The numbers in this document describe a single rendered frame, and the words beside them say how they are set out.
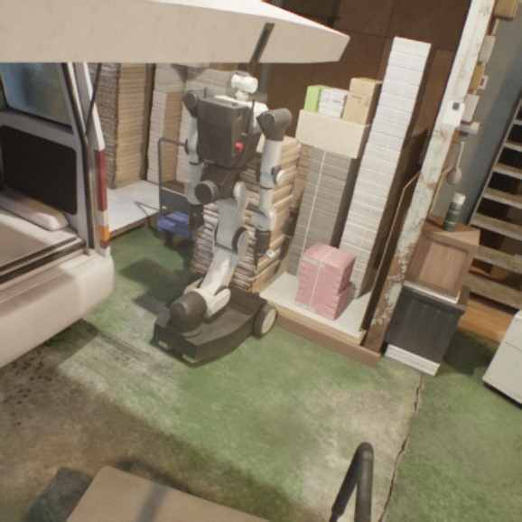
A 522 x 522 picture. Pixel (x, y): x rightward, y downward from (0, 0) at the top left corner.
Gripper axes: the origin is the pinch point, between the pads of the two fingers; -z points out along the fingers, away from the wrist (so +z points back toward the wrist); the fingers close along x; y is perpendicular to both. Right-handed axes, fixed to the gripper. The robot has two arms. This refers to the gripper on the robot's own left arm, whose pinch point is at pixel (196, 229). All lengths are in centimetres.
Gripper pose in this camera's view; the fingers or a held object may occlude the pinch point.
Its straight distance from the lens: 277.6
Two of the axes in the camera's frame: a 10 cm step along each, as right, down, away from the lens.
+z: 0.5, -7.9, -6.1
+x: 5.3, -5.0, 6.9
